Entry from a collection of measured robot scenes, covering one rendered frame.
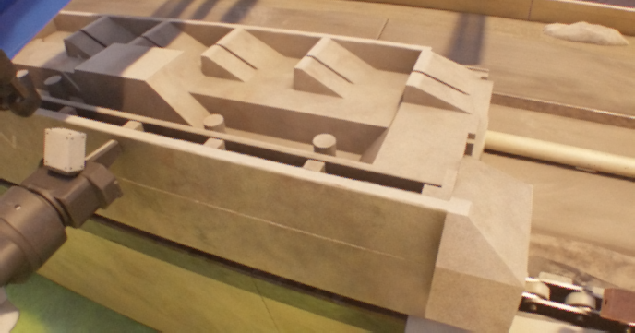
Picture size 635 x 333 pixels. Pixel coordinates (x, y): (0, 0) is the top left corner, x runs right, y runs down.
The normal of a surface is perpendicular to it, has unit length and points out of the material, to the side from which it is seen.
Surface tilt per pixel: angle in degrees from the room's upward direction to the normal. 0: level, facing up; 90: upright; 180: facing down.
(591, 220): 0
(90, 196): 90
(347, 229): 80
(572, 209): 0
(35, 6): 90
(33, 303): 0
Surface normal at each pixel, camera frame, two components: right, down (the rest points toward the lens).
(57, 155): -0.36, 0.11
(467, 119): -0.05, -0.79
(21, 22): 0.92, 0.19
